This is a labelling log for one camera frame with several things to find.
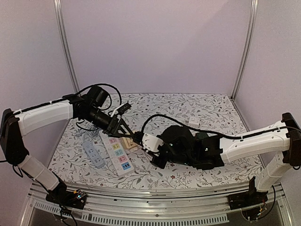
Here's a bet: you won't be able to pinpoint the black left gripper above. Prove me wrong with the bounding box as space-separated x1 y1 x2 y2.
81 105 134 138

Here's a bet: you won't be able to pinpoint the beige cube socket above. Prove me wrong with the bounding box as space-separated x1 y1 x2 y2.
120 137 139 152

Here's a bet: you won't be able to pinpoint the dark green cube socket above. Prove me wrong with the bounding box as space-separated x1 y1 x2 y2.
195 132 208 140

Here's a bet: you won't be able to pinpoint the white cube socket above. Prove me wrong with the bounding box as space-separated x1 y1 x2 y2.
188 116 200 128

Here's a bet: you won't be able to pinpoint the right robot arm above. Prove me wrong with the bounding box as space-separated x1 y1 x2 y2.
134 113 301 210

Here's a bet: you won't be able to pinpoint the white colourful power strip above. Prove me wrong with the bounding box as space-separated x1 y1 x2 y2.
100 132 135 177

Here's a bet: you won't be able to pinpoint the grey-blue power strip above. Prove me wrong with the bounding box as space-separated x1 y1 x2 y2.
82 142 104 169

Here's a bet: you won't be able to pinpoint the floral table mat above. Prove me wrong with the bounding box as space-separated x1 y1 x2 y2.
48 94 263 190

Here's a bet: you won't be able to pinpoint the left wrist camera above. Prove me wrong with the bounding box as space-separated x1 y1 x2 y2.
108 102 131 117

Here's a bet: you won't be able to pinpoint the bundled light cables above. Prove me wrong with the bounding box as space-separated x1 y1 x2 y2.
74 124 102 139

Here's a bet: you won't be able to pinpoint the left aluminium frame post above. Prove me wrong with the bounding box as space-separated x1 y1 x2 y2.
54 0 79 92

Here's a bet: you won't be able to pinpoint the aluminium frame post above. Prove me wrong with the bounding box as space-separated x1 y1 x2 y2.
54 0 79 92
230 0 259 102

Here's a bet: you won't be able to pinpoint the right aluminium frame post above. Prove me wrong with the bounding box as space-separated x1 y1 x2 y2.
230 0 259 102

